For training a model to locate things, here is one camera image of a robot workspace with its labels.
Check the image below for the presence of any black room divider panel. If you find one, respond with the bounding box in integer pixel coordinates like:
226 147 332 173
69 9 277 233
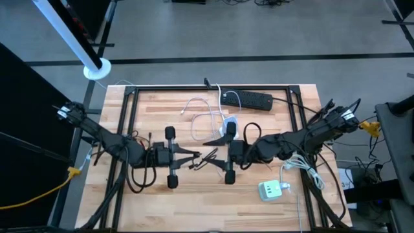
50 0 114 71
0 41 82 233

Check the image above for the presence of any thin white lead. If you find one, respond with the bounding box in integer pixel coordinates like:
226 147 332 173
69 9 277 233
78 148 94 172

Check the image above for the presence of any yellow extension cable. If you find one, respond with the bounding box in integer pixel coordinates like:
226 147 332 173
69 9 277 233
0 166 82 211

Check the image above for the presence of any white paper sheet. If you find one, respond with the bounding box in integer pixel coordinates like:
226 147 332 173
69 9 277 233
337 167 356 191

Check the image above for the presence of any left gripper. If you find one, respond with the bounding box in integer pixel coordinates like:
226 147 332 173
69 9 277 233
151 126 202 190

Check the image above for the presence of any white pole with round base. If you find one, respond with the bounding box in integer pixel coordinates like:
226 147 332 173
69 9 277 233
32 0 113 81

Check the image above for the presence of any grey side table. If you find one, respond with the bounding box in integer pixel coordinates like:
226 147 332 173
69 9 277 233
375 95 414 233

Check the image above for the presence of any white tower power strip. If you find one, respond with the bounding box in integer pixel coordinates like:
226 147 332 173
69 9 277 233
219 115 241 140

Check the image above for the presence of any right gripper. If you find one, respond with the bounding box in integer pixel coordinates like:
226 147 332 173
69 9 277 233
202 122 247 185

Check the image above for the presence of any mint green cube power strip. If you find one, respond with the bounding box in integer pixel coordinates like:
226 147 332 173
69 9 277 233
257 179 283 203

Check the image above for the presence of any white cube strip cord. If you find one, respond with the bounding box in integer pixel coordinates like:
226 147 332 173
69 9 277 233
279 151 326 192

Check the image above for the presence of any black cable bundle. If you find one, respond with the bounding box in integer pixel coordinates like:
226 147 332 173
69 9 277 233
77 155 127 232
300 155 350 232

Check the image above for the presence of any black stand leg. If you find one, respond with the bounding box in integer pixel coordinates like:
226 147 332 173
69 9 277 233
381 0 414 51

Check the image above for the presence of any black power strip cord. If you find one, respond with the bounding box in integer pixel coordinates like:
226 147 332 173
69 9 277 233
272 96 324 116

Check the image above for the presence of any flat black power strip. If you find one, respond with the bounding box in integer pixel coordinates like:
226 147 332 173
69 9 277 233
221 89 274 111

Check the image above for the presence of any black equipment box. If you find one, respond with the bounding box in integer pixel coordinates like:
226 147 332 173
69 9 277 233
344 179 405 208

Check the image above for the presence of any yellow plug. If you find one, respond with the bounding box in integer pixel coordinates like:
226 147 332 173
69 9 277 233
358 120 382 136

